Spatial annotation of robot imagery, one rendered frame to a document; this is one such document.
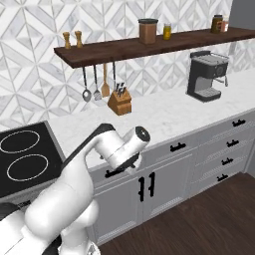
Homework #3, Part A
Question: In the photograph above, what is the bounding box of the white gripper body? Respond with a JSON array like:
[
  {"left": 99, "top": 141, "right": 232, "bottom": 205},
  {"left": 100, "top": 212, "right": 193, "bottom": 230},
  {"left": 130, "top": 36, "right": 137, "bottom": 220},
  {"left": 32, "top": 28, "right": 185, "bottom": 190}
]
[{"left": 125, "top": 152, "right": 143, "bottom": 176}]

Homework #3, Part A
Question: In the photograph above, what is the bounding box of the grey drawer front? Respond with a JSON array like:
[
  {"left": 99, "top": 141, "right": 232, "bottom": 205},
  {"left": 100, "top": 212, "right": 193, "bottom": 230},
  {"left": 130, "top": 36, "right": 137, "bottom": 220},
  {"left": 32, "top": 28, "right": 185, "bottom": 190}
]
[
  {"left": 197, "top": 144, "right": 252, "bottom": 176},
  {"left": 142, "top": 132, "right": 199, "bottom": 168},
  {"left": 194, "top": 161, "right": 249, "bottom": 194},
  {"left": 89, "top": 155, "right": 147, "bottom": 195},
  {"left": 197, "top": 112, "right": 255, "bottom": 147},
  {"left": 198, "top": 127, "right": 255, "bottom": 161}
]

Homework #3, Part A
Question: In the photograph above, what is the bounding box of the grey cupboard door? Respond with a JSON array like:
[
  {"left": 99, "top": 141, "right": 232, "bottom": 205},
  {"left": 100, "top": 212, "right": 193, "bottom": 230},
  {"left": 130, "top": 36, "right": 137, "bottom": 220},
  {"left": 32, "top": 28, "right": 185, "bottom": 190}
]
[
  {"left": 92, "top": 174, "right": 144, "bottom": 246},
  {"left": 141, "top": 152, "right": 199, "bottom": 222}
]

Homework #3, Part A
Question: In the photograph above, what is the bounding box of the wooden knife block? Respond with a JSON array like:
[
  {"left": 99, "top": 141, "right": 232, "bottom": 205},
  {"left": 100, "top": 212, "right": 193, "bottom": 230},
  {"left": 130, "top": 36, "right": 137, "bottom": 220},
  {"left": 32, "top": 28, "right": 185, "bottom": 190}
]
[{"left": 107, "top": 82, "right": 133, "bottom": 117}]

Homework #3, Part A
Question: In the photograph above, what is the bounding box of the hanging metal slotted spatula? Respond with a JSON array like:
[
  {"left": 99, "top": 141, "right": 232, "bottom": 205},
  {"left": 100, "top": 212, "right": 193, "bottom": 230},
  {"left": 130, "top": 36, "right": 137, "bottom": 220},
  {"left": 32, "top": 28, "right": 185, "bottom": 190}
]
[{"left": 93, "top": 64, "right": 103, "bottom": 102}]

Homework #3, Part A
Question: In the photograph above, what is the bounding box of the hanging wooden spatula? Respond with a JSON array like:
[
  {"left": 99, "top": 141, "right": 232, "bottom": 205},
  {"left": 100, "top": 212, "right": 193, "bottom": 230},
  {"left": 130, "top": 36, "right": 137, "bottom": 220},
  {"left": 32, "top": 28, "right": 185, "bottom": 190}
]
[{"left": 101, "top": 63, "right": 111, "bottom": 99}]

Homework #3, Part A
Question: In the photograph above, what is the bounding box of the hanging metal ladle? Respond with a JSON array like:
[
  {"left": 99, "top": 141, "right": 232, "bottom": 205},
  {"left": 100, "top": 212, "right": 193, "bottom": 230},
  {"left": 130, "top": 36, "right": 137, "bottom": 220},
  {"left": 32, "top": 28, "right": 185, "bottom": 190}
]
[{"left": 81, "top": 66, "right": 93, "bottom": 103}]

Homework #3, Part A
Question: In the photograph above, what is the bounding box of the hanging black tool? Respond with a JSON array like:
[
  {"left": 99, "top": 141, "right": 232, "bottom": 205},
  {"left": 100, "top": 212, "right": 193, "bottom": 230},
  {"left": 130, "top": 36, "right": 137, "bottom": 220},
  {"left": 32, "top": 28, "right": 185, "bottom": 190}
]
[{"left": 112, "top": 61, "right": 118, "bottom": 93}]

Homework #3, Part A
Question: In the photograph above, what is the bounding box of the black hob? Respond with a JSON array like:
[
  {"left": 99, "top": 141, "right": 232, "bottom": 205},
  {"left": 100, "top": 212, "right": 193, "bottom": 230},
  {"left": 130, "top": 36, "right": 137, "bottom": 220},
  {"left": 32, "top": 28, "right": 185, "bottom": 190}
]
[{"left": 0, "top": 120, "right": 68, "bottom": 201}]

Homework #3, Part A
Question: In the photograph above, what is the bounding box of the black coffee machine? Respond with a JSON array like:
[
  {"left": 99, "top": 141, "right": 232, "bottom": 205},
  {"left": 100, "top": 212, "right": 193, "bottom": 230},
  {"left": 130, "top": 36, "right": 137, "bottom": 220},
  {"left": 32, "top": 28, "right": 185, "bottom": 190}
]
[{"left": 186, "top": 50, "right": 231, "bottom": 104}]

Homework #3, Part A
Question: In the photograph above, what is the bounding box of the brown canister with black lid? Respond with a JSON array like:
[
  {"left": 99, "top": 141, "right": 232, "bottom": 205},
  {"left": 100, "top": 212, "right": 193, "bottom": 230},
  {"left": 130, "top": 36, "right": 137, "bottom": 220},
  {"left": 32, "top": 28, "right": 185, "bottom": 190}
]
[{"left": 137, "top": 18, "right": 159, "bottom": 46}]

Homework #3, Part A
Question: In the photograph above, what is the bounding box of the yellow jar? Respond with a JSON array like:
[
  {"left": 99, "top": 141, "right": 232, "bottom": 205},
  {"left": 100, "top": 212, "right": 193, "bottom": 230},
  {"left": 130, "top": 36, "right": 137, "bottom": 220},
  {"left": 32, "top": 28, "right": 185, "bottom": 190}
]
[{"left": 162, "top": 22, "right": 172, "bottom": 41}]

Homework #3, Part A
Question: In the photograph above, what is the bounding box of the wooden shaker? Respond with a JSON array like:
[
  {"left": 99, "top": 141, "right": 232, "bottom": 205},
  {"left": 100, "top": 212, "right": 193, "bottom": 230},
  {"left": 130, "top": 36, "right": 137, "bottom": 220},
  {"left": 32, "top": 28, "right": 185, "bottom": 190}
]
[
  {"left": 62, "top": 31, "right": 72, "bottom": 51},
  {"left": 74, "top": 30, "right": 84, "bottom": 49}
]

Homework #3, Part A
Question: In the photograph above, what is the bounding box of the dark jar with black lid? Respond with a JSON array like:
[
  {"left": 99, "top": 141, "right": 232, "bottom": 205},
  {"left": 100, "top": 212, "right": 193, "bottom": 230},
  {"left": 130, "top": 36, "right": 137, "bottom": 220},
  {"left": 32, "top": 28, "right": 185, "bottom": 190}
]
[{"left": 210, "top": 14, "right": 224, "bottom": 34}]

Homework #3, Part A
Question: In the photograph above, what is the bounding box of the orange jar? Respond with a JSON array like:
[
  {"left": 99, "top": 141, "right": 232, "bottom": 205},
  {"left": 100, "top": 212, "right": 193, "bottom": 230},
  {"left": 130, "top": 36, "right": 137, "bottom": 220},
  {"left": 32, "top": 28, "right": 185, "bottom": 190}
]
[{"left": 220, "top": 16, "right": 230, "bottom": 33}]

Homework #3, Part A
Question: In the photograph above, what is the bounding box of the grey tall cabinet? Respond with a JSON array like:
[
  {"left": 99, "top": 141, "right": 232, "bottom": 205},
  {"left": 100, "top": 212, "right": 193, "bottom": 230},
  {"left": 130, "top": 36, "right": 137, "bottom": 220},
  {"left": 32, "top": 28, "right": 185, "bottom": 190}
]
[{"left": 228, "top": 0, "right": 255, "bottom": 32}]

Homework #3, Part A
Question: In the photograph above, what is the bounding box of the dark wooden wall shelf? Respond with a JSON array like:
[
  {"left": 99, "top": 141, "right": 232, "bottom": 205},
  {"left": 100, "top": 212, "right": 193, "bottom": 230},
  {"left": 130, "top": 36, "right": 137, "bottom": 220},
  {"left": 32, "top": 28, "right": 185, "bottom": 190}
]
[{"left": 53, "top": 27, "right": 255, "bottom": 70}]

